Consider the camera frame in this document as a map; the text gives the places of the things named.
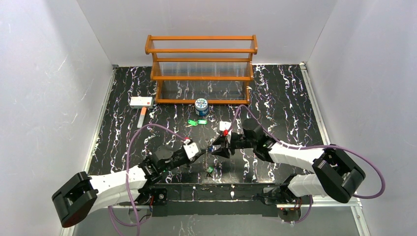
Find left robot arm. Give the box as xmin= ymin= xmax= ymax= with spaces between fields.
xmin=52 ymin=143 xmax=206 ymax=228

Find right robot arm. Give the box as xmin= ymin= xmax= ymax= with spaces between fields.
xmin=212 ymin=118 xmax=366 ymax=203

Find blue round jar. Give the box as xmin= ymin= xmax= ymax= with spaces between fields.
xmin=194 ymin=98 xmax=209 ymax=117

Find orange white tube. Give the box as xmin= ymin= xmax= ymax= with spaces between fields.
xmin=137 ymin=107 xmax=147 ymax=129

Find white red small box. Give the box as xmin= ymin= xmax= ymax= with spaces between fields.
xmin=129 ymin=96 xmax=154 ymax=109

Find orange wooden shelf rack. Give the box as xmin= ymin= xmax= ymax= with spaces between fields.
xmin=145 ymin=35 xmax=258 ymax=105

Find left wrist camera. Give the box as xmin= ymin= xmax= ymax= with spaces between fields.
xmin=182 ymin=138 xmax=200 ymax=161

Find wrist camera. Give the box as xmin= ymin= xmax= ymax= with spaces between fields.
xmin=182 ymin=138 xmax=200 ymax=161
xmin=218 ymin=121 xmax=232 ymax=137

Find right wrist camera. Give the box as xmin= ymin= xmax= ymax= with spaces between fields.
xmin=218 ymin=121 xmax=232 ymax=137

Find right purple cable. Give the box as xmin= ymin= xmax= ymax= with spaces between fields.
xmin=228 ymin=104 xmax=386 ymax=224

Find purple cable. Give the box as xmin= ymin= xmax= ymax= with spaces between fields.
xmin=228 ymin=104 xmax=386 ymax=224
xmin=107 ymin=123 xmax=191 ymax=236

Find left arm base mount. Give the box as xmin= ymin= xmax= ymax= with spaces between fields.
xmin=135 ymin=188 xmax=167 ymax=206

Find aluminium frame rail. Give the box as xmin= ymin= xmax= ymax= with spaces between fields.
xmin=66 ymin=184 xmax=363 ymax=209

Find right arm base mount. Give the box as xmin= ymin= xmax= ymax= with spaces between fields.
xmin=252 ymin=191 xmax=311 ymax=208

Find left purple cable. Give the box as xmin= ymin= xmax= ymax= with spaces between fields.
xmin=107 ymin=123 xmax=191 ymax=236

